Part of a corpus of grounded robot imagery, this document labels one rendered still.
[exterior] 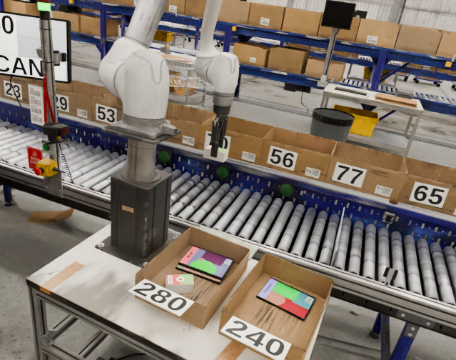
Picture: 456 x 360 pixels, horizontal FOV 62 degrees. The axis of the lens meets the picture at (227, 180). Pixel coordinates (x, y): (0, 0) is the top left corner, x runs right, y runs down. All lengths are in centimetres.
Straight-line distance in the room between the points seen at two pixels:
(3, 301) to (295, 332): 179
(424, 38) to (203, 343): 585
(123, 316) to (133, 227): 35
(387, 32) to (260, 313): 559
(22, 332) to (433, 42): 607
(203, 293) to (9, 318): 137
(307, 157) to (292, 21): 469
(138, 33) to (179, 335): 108
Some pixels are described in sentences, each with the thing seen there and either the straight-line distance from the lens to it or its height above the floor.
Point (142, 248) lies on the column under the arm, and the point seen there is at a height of 81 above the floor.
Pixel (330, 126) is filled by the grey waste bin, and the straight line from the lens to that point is 474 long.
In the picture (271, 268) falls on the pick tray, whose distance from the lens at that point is 159.
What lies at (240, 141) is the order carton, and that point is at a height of 100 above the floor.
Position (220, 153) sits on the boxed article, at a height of 112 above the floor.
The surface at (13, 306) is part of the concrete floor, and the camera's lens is 262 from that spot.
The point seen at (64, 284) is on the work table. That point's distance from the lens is 153.
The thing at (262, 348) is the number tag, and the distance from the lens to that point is 119.
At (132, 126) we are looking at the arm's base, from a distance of 139.
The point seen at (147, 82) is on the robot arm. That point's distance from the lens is 135.
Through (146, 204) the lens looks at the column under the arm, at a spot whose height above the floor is 101.
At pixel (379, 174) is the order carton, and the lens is 217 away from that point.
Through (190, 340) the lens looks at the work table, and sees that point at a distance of 133.
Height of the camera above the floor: 174
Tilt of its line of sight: 25 degrees down
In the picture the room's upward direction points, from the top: 8 degrees clockwise
